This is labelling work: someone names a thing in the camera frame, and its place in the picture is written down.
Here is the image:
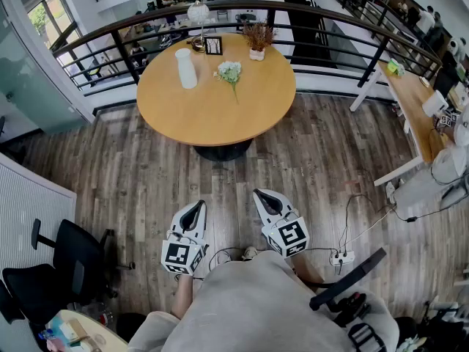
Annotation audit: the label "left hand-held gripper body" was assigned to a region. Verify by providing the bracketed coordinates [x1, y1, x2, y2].
[160, 227, 210, 276]

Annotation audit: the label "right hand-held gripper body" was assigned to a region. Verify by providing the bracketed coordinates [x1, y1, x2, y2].
[261, 209, 311, 260]

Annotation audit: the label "white artificial flowers bouquet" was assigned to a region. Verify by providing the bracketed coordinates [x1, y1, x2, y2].
[213, 61, 243, 105]

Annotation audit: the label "white ceramic vase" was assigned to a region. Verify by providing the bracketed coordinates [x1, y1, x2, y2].
[174, 48, 199, 89]

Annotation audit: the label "person's left forearm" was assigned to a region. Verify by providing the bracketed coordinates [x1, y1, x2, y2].
[171, 273, 195, 320]

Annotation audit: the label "person's right forearm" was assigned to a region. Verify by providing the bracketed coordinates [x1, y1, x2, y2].
[292, 255, 326, 286]

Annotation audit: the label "white power strip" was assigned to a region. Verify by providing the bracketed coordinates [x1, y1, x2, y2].
[329, 251, 356, 268]

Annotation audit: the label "black chair armrest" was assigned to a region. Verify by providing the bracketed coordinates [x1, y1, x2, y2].
[309, 247, 388, 312]

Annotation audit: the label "person's grey shirt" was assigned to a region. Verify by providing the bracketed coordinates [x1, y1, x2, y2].
[127, 249, 401, 352]

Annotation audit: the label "round wooden table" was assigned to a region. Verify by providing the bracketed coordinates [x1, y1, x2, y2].
[136, 32, 298, 162]

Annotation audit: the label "black office chair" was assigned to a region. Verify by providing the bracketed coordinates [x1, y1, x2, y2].
[1, 218, 136, 326]

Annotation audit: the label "small light wooden table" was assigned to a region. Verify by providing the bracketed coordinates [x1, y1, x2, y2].
[38, 308, 129, 352]

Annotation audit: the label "white ribbed panel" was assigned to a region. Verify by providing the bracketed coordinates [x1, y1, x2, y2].
[0, 152, 78, 282]

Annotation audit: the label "dried grass in white pot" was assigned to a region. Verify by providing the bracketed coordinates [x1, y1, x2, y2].
[241, 21, 278, 62]

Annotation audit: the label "black railing with wooden handrail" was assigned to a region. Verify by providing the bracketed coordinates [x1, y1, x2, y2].
[51, 0, 444, 98]

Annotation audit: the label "long wooden desk white legs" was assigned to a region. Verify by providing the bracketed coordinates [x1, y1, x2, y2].
[349, 59, 454, 188]

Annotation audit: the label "black bag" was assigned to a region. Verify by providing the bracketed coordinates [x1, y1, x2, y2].
[394, 298, 469, 352]

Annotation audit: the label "green tissue box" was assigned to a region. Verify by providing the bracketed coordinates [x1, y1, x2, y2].
[387, 58, 406, 78]

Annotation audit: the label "white boxy appliance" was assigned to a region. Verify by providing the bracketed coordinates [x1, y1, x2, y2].
[421, 89, 449, 117]

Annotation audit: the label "white globe table lamp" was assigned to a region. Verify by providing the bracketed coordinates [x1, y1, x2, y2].
[186, 0, 211, 53]

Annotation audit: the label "white floor cable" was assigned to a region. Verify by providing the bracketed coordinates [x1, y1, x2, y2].
[343, 204, 399, 252]

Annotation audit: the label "black floor cable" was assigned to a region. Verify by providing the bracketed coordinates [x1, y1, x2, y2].
[339, 181, 469, 256]

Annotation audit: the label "black picture frame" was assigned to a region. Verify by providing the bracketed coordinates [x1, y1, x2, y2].
[204, 36, 224, 56]

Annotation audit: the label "window with dark frame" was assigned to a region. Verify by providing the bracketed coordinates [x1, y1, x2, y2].
[26, 0, 91, 84]

